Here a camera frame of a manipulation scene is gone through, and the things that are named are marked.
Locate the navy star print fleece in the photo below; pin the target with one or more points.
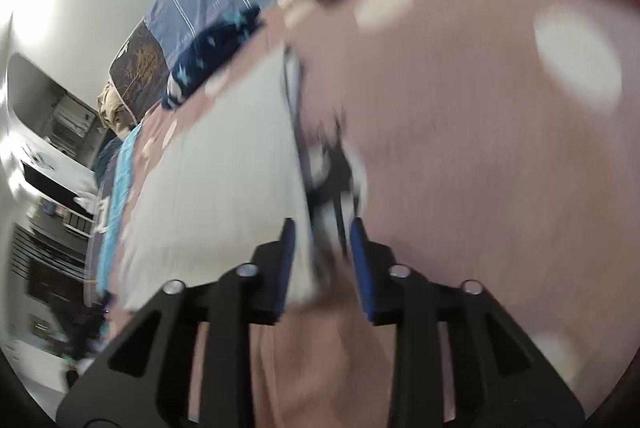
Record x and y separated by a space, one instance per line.
215 42

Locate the beige jacket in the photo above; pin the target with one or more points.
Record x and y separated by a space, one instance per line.
112 112

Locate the pink polka dot blanket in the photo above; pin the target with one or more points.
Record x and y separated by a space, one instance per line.
450 157

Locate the turquoise cloth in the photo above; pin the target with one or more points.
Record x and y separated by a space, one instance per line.
120 188

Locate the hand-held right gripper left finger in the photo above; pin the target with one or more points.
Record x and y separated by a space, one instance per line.
282 268

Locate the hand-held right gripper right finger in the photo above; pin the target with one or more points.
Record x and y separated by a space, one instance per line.
361 273

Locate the dark teal pillow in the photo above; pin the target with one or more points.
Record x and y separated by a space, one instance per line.
102 157

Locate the light grey small garment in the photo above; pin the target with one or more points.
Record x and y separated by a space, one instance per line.
225 188

